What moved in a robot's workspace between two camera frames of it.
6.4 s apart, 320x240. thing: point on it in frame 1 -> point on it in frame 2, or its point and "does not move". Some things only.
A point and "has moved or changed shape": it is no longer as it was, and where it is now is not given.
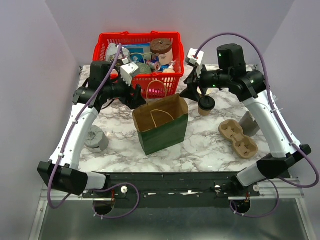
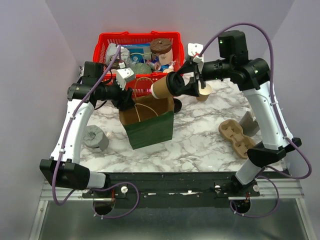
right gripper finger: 192,77 -> 189,66
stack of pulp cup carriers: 245,146 does not move
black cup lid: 206,103 -> 175,83
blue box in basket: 139,53 does not move
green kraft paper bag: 162,125 has moved or changed shape
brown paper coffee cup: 204,112 -> 159,89
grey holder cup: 249,127 does not move
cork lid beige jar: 163,47 does not move
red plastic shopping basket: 150,84 does not move
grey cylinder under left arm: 96,140 does not move
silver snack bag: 111,52 does not move
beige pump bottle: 170,69 does not move
